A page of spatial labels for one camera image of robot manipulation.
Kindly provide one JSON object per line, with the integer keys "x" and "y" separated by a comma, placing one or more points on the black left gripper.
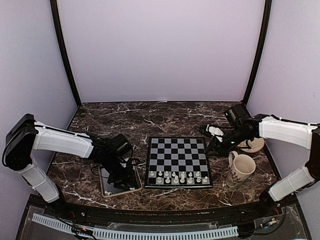
{"x": 127, "y": 178}

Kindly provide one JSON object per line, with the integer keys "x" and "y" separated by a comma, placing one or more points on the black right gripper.
{"x": 215, "y": 145}

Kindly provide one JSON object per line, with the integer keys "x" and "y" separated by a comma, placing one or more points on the metal tray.
{"x": 105, "y": 186}

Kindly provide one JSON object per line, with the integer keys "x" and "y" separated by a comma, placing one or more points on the black grey chessboard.
{"x": 177, "y": 154}

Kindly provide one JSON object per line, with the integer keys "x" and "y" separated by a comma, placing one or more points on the white king chess piece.
{"x": 182, "y": 179}

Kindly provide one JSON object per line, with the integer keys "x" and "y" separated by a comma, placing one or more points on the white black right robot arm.
{"x": 295, "y": 147}

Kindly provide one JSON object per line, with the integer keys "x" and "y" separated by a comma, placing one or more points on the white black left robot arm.
{"x": 29, "y": 135}

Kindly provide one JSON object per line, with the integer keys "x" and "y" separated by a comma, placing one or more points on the white chess piece lying left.
{"x": 106, "y": 193}

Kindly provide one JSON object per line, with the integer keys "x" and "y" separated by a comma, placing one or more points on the round wooden bird coaster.
{"x": 254, "y": 146}

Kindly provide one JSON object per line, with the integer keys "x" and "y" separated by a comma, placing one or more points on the cream floral mug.
{"x": 241, "y": 167}

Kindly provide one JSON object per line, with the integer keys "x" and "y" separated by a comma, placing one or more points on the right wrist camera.
{"x": 211, "y": 131}

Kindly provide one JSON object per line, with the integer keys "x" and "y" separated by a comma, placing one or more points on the white slotted cable duct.
{"x": 119, "y": 231}

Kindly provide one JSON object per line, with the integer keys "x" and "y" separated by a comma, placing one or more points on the black right frame post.
{"x": 258, "y": 52}

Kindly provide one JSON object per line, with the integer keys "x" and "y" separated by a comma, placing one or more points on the black frame post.
{"x": 258, "y": 52}
{"x": 63, "y": 51}

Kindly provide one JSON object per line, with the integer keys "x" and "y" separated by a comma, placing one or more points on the black left frame post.
{"x": 63, "y": 51}

